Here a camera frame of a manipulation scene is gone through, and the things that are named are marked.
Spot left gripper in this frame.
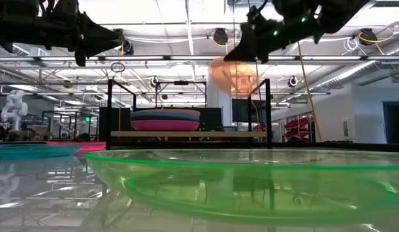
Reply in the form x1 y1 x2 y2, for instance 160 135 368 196
41 0 124 66

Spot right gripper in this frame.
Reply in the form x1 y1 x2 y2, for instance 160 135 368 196
223 6 316 64

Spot clear orange plate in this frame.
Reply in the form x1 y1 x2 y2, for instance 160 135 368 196
209 57 262 98

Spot black wire dish rack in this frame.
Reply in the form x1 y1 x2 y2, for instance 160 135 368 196
105 78 273 150

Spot pale pink plate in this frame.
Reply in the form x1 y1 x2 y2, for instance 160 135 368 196
131 108 201 114

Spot clear neon pink plate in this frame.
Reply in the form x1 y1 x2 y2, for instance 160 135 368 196
46 140 107 151

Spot clear green plate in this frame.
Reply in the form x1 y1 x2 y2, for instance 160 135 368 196
83 148 399 226

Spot long ceiling light strip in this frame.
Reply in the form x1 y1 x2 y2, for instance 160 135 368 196
0 54 399 63

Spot black monitor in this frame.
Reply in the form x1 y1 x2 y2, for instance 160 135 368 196
231 99 268 123

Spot red storage bins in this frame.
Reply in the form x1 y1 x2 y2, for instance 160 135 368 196
284 117 311 140

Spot tall black cabinet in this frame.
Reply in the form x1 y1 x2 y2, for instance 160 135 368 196
99 106 133 142

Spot white robot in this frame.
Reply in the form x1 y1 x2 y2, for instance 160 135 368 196
0 89 29 131

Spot clear teal plate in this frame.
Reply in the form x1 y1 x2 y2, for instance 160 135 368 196
0 144 83 161

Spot dark teal door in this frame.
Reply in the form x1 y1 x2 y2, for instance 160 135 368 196
382 101 399 144

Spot black hanging cable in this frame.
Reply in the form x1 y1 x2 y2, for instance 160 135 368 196
254 61 263 101

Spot white ribbed air duct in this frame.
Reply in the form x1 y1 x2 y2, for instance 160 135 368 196
10 44 50 67

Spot black overhead frame rig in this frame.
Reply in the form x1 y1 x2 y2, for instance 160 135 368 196
155 80 208 109

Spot yellow hanging cable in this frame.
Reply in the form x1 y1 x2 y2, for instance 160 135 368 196
297 41 323 142

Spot silver round air duct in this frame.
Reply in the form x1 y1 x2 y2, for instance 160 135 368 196
310 37 399 93

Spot black table edge frame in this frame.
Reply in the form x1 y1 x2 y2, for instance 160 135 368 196
0 140 399 153

